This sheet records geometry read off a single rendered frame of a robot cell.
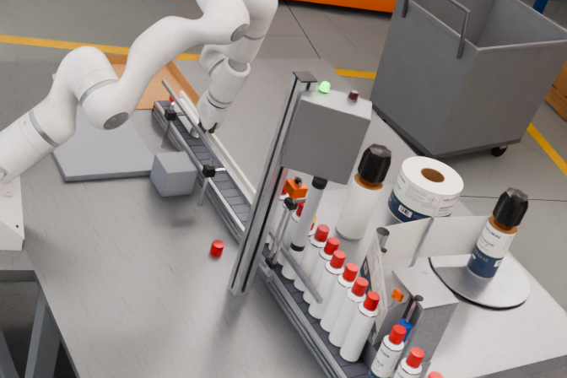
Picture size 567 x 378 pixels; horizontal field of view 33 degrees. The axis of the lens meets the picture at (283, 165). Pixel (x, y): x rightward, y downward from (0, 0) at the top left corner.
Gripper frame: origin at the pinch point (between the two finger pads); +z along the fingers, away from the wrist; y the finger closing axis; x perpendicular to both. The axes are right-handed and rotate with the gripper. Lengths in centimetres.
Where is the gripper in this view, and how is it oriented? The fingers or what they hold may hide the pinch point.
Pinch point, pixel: (202, 127)
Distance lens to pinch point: 300.4
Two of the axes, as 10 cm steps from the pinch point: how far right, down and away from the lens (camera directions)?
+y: 3.4, 8.2, -4.5
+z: -4.0, 5.6, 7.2
